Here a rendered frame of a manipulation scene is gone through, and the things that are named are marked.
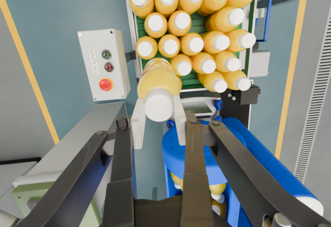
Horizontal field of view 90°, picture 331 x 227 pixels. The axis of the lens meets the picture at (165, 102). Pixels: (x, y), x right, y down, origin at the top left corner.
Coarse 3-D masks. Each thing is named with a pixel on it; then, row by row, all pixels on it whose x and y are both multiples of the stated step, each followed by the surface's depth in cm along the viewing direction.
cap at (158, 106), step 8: (152, 96) 20; (160, 96) 20; (168, 96) 21; (144, 104) 21; (152, 104) 21; (160, 104) 21; (168, 104) 21; (152, 112) 21; (160, 112) 21; (168, 112) 21; (160, 120) 22
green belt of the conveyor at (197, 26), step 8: (136, 16) 61; (192, 16) 62; (200, 16) 62; (192, 24) 63; (200, 24) 63; (240, 24) 64; (144, 32) 63; (200, 32) 64; (160, 56) 67; (144, 64) 73; (192, 72) 69; (184, 80) 70; (192, 80) 71
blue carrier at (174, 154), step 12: (168, 132) 63; (168, 144) 56; (168, 156) 52; (180, 156) 50; (204, 156) 50; (168, 168) 54; (180, 168) 49; (216, 168) 45; (168, 180) 69; (216, 180) 47; (168, 192) 63; (180, 192) 82; (228, 192) 73; (228, 204) 75; (228, 216) 55
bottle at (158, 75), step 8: (152, 64) 31; (160, 64) 30; (168, 64) 34; (144, 72) 28; (152, 72) 25; (160, 72) 25; (168, 72) 26; (144, 80) 25; (152, 80) 24; (160, 80) 24; (168, 80) 24; (176, 80) 26; (144, 88) 24; (152, 88) 23; (160, 88) 22; (168, 88) 23; (176, 88) 25; (144, 96) 24
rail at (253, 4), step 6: (252, 0) 55; (252, 6) 56; (252, 12) 56; (252, 18) 56; (252, 24) 56; (252, 30) 57; (246, 54) 62; (246, 60) 62; (246, 66) 63; (246, 72) 63
